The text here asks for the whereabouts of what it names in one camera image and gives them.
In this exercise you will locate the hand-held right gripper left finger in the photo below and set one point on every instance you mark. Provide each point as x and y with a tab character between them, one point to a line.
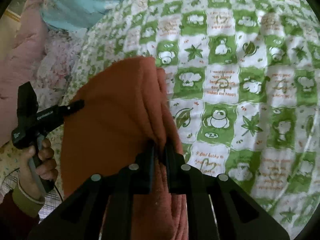
151	167

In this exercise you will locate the pink floral quilt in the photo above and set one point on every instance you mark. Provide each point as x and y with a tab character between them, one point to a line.
57	62

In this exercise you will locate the pink quilted blanket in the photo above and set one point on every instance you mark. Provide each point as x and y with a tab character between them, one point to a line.
20	67

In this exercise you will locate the person's left hand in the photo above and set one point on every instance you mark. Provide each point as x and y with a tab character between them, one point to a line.
47	170

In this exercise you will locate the rust orange knit sweater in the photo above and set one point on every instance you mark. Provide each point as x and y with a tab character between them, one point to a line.
112	117

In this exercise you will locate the teal floral quilt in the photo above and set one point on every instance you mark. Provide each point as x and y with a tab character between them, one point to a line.
82	2

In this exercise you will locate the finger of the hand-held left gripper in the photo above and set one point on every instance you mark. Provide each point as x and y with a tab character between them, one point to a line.
73	107

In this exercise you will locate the person's left forearm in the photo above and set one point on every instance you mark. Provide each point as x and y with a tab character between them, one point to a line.
15	220

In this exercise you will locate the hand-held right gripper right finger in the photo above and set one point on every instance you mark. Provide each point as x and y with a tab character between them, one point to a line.
170	170

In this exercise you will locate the green checkered printed blanket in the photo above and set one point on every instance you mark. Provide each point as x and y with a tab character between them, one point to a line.
225	80

